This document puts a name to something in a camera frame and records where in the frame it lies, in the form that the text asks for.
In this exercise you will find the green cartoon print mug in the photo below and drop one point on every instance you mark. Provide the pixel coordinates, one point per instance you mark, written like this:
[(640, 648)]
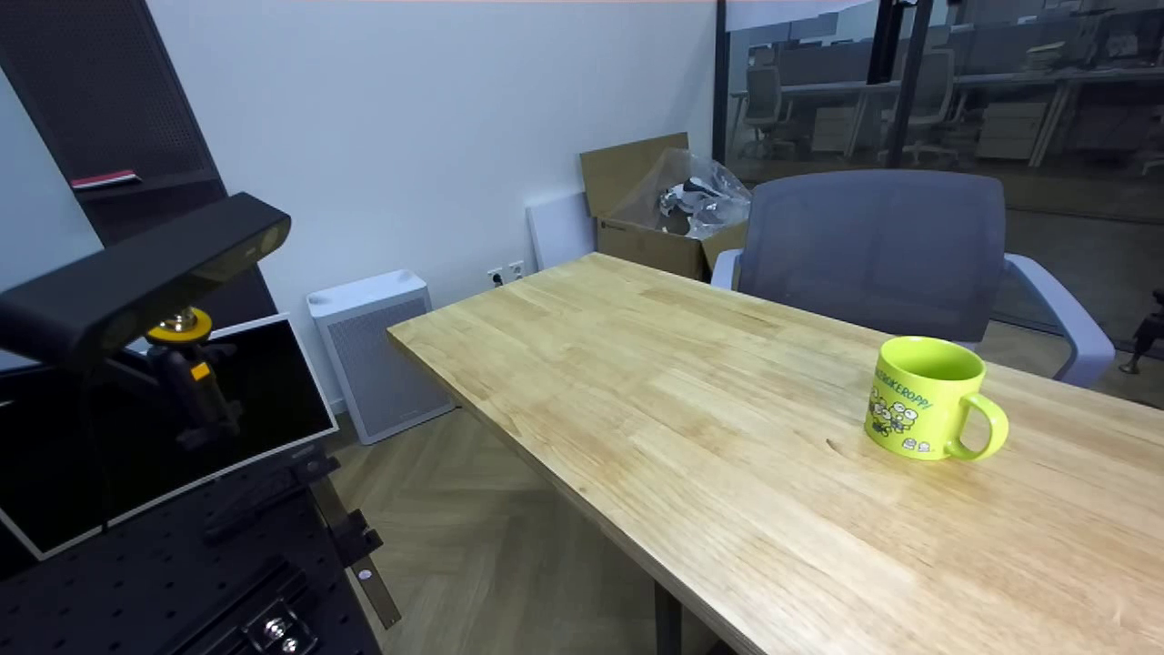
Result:
[(911, 401)]

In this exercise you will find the white flat panel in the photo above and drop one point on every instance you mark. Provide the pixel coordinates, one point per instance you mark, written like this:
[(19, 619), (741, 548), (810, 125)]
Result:
[(559, 231)]

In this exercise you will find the cardboard box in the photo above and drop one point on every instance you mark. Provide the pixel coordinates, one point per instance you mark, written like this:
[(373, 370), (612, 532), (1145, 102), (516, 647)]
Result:
[(624, 184)]

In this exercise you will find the clear plastic bag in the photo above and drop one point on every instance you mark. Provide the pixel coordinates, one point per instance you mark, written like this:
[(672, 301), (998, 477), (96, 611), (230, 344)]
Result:
[(698, 201)]

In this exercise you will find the white air purifier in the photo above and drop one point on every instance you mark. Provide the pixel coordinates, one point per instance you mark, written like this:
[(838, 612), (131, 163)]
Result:
[(376, 358)]

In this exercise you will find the grey office chair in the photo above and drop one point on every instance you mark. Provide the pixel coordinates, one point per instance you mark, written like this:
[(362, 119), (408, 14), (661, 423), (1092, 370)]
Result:
[(876, 249)]

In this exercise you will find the black table leg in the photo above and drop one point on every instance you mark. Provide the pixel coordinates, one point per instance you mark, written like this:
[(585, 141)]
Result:
[(669, 619)]

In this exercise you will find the black perforated breadboard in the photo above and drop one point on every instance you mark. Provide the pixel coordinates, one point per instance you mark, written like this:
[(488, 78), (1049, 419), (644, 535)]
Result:
[(131, 584)]

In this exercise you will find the white wall socket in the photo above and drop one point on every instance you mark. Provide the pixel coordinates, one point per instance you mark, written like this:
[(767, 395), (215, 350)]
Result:
[(506, 271)]

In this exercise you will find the black screen with white frame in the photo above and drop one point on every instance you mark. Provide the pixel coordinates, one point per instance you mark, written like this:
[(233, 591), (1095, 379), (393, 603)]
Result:
[(273, 386)]

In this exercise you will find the yellow black clamp mount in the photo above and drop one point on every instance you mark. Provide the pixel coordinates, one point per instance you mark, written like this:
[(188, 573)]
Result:
[(195, 364)]

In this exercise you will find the black stereo camera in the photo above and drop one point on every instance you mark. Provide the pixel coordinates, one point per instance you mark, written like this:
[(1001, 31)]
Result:
[(131, 276)]

